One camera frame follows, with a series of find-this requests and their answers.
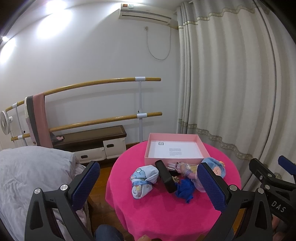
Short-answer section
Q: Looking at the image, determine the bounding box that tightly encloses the beige pleated curtain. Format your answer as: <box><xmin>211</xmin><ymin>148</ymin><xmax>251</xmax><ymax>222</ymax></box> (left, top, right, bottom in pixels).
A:
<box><xmin>177</xmin><ymin>1</ymin><xmax>295</xmax><ymax>189</ymax></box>

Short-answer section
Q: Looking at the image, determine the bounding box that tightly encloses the lower wooden ballet bar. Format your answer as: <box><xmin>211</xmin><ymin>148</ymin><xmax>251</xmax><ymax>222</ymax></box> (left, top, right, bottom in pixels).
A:
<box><xmin>41</xmin><ymin>111</ymin><xmax>163</xmax><ymax>134</ymax></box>

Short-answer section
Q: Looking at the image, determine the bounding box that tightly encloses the wooden ballet bar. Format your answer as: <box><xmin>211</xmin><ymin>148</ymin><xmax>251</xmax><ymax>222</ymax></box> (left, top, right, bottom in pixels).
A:
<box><xmin>4</xmin><ymin>77</ymin><xmax>162</xmax><ymax>113</ymax></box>
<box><xmin>41</xmin><ymin>111</ymin><xmax>163</xmax><ymax>134</ymax></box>

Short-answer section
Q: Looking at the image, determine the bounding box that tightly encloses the pink cardboard box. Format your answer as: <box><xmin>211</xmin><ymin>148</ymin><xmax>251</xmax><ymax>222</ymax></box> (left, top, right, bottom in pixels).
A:
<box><xmin>144</xmin><ymin>133</ymin><xmax>210</xmax><ymax>165</ymax></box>

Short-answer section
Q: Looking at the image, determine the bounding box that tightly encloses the person's hand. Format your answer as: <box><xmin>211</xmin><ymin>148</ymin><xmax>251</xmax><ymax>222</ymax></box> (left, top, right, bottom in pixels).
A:
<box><xmin>272</xmin><ymin>215</ymin><xmax>296</xmax><ymax>241</ymax></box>

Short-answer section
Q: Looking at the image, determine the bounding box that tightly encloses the white barre stand post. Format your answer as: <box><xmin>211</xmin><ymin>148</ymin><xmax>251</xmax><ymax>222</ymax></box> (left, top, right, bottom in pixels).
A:
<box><xmin>135</xmin><ymin>76</ymin><xmax>146</xmax><ymax>143</ymax></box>

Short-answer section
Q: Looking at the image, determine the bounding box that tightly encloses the black glasses case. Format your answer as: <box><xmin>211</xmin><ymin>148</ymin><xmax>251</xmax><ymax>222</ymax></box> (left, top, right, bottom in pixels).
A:
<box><xmin>155</xmin><ymin>160</ymin><xmax>177</xmax><ymax>193</ymax></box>

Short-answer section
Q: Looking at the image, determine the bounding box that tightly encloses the brown top storage bench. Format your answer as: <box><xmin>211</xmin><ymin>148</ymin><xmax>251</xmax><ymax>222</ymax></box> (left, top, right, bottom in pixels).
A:
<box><xmin>53</xmin><ymin>125</ymin><xmax>127</xmax><ymax>164</ymax></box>

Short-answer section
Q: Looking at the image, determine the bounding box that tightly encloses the upper wooden ballet bar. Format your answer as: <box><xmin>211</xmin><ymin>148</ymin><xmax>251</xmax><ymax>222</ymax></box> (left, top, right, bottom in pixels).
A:
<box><xmin>4</xmin><ymin>77</ymin><xmax>162</xmax><ymax>113</ymax></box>

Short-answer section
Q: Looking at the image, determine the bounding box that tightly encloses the blue cartoon cloth bundle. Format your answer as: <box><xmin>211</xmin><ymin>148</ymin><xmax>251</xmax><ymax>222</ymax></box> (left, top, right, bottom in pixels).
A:
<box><xmin>130</xmin><ymin>165</ymin><xmax>159</xmax><ymax>199</ymax></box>

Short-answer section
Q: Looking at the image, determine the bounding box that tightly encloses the white air conditioner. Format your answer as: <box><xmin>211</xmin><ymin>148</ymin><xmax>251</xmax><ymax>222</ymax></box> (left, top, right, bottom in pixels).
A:
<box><xmin>119</xmin><ymin>4</ymin><xmax>178</xmax><ymax>29</ymax></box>

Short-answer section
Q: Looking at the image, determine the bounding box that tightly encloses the blue fabric scrunchie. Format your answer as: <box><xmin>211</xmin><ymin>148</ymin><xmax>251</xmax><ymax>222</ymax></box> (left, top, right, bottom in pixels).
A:
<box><xmin>175</xmin><ymin>178</ymin><xmax>196</xmax><ymax>203</ymax></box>

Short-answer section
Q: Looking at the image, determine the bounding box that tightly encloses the grey bed quilt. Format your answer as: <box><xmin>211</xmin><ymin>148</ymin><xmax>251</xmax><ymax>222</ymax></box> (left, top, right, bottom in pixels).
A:
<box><xmin>1</xmin><ymin>146</ymin><xmax>85</xmax><ymax>240</ymax></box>

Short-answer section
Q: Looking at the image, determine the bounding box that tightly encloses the white left barre post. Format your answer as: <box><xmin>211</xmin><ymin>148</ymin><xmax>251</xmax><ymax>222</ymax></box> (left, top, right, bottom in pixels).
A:
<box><xmin>12</xmin><ymin>103</ymin><xmax>28</xmax><ymax>146</ymax></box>

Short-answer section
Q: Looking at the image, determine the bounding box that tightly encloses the blue jeans knee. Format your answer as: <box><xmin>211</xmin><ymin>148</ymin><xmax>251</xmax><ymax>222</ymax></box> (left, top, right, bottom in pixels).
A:
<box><xmin>94</xmin><ymin>224</ymin><xmax>124</xmax><ymax>241</ymax></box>

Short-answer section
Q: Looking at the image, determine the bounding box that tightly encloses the pink round tablecloth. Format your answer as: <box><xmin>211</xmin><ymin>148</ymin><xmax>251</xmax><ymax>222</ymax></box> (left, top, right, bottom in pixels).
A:
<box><xmin>105</xmin><ymin>141</ymin><xmax>242</xmax><ymax>241</ymax></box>

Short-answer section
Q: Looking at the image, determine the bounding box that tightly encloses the pink grey hanging towel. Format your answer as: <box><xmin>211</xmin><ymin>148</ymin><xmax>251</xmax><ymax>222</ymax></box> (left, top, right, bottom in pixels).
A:
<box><xmin>25</xmin><ymin>93</ymin><xmax>53</xmax><ymax>148</ymax></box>

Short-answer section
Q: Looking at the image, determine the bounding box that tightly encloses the small white fan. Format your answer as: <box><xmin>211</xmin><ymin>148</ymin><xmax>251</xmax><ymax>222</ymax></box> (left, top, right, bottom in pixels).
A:
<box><xmin>1</xmin><ymin>111</ymin><xmax>13</xmax><ymax>135</ymax></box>

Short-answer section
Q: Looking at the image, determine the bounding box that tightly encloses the blue plush doll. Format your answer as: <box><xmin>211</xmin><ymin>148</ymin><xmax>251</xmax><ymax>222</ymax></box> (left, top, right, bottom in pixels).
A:
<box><xmin>202</xmin><ymin>157</ymin><xmax>226</xmax><ymax>178</ymax></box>

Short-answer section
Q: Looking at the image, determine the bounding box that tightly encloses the white power cable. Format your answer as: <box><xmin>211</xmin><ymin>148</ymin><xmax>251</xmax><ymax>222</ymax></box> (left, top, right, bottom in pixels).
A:
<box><xmin>144</xmin><ymin>26</ymin><xmax>172</xmax><ymax>61</ymax></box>

